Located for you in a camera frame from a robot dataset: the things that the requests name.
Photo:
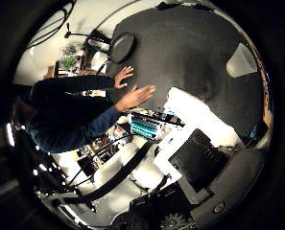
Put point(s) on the black frying pan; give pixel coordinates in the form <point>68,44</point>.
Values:
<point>120,47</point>

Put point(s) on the teal storage box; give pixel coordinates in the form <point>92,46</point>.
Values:
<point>144,128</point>

